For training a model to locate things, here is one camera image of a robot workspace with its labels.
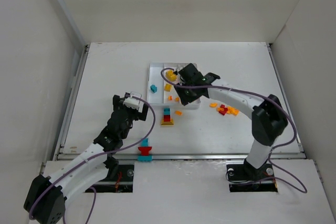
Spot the yellow duplo brick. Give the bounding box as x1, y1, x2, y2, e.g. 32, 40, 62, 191
165, 70, 177, 82

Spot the teal frog duplo piece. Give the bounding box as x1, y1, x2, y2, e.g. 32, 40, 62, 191
138, 138, 152, 162

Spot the teal duplo brick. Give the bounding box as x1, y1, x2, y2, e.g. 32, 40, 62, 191
150, 84, 158, 93

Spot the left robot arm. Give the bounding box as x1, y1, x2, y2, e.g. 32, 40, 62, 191
24, 92, 153, 223

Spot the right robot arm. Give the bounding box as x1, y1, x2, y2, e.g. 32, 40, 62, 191
173, 63, 288, 177

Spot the white three-compartment tray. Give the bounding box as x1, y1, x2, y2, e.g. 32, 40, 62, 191
147, 62, 201, 110

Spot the teal red yellow duplo stack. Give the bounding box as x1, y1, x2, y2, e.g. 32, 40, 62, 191
161, 108, 174, 126

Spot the red orange lego pile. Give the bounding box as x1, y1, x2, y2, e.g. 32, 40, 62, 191
209, 103, 239, 116

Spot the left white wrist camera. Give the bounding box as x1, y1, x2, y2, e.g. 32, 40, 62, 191
123, 91, 142, 110

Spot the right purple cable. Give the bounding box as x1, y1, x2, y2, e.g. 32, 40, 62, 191
160, 67, 308, 194

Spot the purple cable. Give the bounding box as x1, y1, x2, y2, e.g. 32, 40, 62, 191
160, 67, 308, 194
28, 96, 156, 224

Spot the aluminium front rail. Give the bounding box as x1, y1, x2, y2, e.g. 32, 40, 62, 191
112, 153, 250, 161

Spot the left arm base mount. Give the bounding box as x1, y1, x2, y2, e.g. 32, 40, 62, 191
91, 160, 135, 193

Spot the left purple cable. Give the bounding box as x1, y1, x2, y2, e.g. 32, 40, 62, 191
28, 96, 156, 224

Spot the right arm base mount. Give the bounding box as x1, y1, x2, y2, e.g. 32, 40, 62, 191
225, 163, 278, 193

